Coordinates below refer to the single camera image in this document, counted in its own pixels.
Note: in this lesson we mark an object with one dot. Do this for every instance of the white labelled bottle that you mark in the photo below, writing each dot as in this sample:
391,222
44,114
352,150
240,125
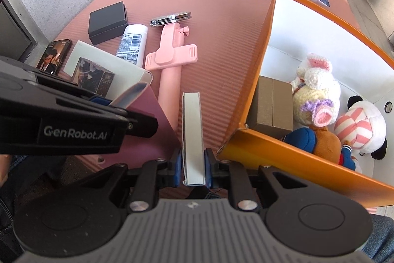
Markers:
132,44

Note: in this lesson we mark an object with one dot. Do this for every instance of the sailor raccoon plush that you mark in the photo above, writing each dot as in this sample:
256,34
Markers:
326,142

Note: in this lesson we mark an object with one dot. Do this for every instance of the black box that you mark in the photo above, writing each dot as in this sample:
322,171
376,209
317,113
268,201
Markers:
107,22

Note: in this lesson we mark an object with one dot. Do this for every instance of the white panda plush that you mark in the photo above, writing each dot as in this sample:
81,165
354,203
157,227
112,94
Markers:
366,121

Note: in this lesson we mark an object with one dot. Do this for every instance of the grey booklet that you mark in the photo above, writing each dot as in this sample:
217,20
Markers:
194,139

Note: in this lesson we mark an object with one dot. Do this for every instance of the brown cardboard box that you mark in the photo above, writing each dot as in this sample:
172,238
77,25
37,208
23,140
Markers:
267,106

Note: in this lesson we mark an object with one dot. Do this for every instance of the person's left hand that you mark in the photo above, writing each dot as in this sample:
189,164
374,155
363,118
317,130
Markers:
3,172

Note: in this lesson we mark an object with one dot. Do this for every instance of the person's right leg in jeans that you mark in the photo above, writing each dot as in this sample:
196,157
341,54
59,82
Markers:
381,238

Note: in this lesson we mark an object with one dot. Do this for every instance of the pink ribbed mat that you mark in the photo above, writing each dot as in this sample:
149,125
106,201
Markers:
215,35

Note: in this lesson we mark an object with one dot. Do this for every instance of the dark printed photo card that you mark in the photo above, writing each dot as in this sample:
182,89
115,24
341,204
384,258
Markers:
54,56

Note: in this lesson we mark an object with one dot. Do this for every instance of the pink selfie stick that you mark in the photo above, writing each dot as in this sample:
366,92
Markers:
169,65

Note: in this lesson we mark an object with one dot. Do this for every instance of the white long box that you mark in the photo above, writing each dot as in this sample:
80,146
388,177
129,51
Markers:
89,53

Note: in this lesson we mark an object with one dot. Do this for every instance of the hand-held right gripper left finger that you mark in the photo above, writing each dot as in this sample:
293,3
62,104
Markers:
176,167

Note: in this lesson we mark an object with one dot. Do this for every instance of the orange cardboard box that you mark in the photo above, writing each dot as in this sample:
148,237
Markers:
261,65

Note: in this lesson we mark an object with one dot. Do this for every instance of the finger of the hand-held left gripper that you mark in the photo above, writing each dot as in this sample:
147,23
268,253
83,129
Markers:
129,95
141,124

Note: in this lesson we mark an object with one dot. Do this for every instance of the crocheted bunny plush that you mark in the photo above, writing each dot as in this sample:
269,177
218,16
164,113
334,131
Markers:
317,90

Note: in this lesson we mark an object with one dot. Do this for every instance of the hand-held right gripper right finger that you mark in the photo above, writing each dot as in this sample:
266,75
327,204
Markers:
208,167

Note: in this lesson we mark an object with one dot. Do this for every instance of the grey cabinet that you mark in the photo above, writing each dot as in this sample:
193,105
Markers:
12,32

